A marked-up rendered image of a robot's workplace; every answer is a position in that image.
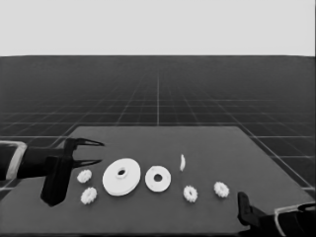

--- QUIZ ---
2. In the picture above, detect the small white toothed gear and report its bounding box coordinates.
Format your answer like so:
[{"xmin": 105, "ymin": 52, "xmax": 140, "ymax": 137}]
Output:
[
  {"xmin": 212, "ymin": 181, "xmax": 230, "ymax": 198},
  {"xmin": 80, "ymin": 187, "xmax": 99, "ymax": 205},
  {"xmin": 76, "ymin": 169, "xmax": 93, "ymax": 185},
  {"xmin": 183, "ymin": 185, "xmax": 198, "ymax": 203}
]

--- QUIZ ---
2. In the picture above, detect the large thick white disc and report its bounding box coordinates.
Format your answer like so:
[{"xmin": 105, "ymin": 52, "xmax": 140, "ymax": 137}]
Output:
[{"xmin": 102, "ymin": 157, "xmax": 142, "ymax": 198}]

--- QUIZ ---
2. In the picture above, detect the small thin white T-piece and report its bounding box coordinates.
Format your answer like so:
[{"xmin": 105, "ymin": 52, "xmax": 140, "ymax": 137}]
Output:
[{"xmin": 179, "ymin": 153, "xmax": 187, "ymax": 173}]

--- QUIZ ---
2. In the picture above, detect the white round carrier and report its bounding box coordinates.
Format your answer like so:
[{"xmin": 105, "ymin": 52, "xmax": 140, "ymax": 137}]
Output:
[{"xmin": 144, "ymin": 165, "xmax": 172, "ymax": 194}]

